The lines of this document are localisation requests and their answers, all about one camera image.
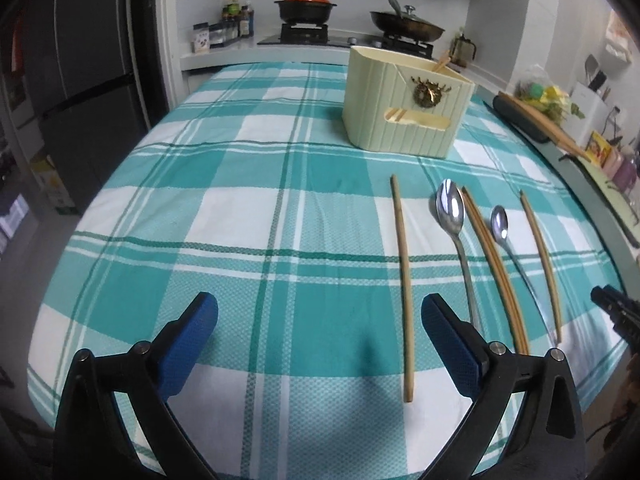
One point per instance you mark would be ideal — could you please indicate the teal plaid tablecloth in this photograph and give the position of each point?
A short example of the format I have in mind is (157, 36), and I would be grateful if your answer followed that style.
(200, 185)

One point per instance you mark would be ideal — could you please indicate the small metal spoon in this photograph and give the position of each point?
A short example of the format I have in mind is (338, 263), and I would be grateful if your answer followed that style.
(500, 225)

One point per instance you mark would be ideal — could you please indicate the black flat case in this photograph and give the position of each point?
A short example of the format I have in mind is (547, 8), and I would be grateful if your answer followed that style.
(515, 115)

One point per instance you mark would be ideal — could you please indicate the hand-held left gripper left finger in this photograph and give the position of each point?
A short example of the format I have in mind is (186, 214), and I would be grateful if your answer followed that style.
(192, 340)

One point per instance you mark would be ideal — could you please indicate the labelled spice jar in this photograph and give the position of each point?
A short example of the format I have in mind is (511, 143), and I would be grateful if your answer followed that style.
(201, 40)

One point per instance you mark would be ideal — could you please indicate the yellow packet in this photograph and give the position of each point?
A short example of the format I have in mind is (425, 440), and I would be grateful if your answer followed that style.
(600, 149)

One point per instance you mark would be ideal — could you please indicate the yellow capped sauce bottle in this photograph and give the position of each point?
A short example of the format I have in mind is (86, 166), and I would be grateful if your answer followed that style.
(231, 7)

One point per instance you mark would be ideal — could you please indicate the black gas stove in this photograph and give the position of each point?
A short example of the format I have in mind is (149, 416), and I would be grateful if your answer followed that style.
(305, 35)

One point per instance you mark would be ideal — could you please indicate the grey-green side counter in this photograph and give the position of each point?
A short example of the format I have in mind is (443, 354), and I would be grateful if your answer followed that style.
(600, 195)

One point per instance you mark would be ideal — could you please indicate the white knife block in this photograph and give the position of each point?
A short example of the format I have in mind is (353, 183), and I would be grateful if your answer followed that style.
(592, 110)

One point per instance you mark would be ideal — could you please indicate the dark grey refrigerator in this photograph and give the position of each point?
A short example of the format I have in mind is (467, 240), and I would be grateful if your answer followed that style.
(90, 85)

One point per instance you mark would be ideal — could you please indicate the dark frying pan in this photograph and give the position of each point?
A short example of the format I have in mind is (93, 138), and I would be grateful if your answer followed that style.
(407, 31)

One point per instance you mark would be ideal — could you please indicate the clear bag of colourful sponges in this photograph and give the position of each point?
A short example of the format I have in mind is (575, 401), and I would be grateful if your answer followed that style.
(540, 92)

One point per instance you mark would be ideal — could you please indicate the glass pan lid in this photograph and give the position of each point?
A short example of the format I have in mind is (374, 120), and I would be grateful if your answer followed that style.
(410, 16)

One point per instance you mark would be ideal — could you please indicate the black clay pot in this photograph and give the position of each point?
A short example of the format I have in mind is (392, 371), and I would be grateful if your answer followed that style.
(305, 12)

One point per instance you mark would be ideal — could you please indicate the cream ribbed utensil holder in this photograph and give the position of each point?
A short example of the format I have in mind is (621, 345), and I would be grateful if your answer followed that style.
(380, 105)

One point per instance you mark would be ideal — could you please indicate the french press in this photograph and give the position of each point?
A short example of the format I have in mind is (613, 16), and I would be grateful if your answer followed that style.
(464, 51)

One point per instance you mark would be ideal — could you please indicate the dark sauce bottle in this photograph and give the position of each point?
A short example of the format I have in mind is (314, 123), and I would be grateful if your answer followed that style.
(245, 22)

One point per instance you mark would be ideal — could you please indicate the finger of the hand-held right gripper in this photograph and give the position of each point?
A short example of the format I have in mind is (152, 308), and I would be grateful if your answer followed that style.
(617, 310)

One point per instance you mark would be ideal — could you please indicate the large metal spoon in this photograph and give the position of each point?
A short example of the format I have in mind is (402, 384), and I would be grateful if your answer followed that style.
(448, 207)

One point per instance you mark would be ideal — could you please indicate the cardboard box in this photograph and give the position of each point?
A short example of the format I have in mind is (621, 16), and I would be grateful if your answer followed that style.
(52, 185)

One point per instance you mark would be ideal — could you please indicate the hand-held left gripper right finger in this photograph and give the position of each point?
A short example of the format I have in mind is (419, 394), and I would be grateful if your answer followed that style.
(452, 350)

